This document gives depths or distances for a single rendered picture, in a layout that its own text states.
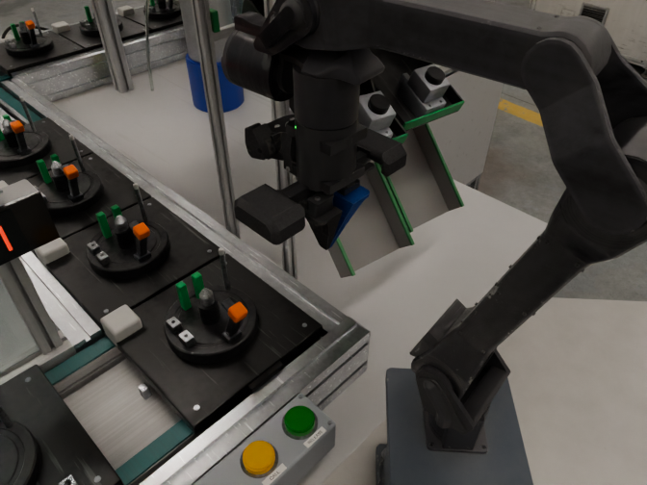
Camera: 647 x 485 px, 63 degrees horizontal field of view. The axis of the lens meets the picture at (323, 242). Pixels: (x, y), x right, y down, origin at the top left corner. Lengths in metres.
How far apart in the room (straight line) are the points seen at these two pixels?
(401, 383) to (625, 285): 2.00
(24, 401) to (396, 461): 0.50
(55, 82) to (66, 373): 1.17
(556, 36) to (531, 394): 0.69
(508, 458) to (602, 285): 1.95
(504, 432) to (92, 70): 1.63
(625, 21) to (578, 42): 4.29
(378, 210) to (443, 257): 0.25
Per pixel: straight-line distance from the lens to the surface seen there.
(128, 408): 0.85
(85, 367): 0.88
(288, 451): 0.72
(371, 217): 0.91
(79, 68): 1.90
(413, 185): 0.99
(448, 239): 1.17
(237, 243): 0.98
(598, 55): 0.35
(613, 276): 2.60
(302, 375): 0.78
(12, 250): 0.72
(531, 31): 0.35
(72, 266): 1.01
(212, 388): 0.77
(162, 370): 0.80
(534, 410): 0.93
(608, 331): 1.08
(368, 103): 0.76
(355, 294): 1.02
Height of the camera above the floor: 1.60
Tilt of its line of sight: 41 degrees down
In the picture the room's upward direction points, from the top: straight up
